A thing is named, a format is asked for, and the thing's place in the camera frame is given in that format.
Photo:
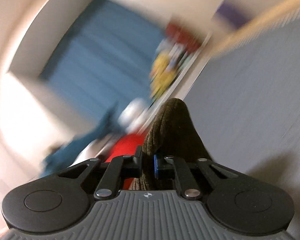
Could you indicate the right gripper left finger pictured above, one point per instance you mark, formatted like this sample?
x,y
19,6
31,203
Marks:
x,y
137,159

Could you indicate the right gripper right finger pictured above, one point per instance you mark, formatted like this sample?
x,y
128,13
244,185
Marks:
x,y
163,167

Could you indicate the brown corduroy pants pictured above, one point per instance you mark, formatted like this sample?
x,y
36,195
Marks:
x,y
172,133

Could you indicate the red folded garment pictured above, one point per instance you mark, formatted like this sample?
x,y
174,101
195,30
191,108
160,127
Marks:
x,y
121,173

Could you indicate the teal cloth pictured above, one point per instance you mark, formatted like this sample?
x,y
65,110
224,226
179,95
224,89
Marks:
x,y
65,155

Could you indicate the blue curtain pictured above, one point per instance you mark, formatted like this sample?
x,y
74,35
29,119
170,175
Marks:
x,y
104,57

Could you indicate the yellow plush toys pile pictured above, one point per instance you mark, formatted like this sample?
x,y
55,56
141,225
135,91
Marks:
x,y
169,61

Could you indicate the dark red bag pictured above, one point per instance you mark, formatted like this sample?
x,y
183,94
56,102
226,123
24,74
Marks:
x,y
183,36

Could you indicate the purple wall square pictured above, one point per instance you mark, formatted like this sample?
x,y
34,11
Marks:
x,y
234,13

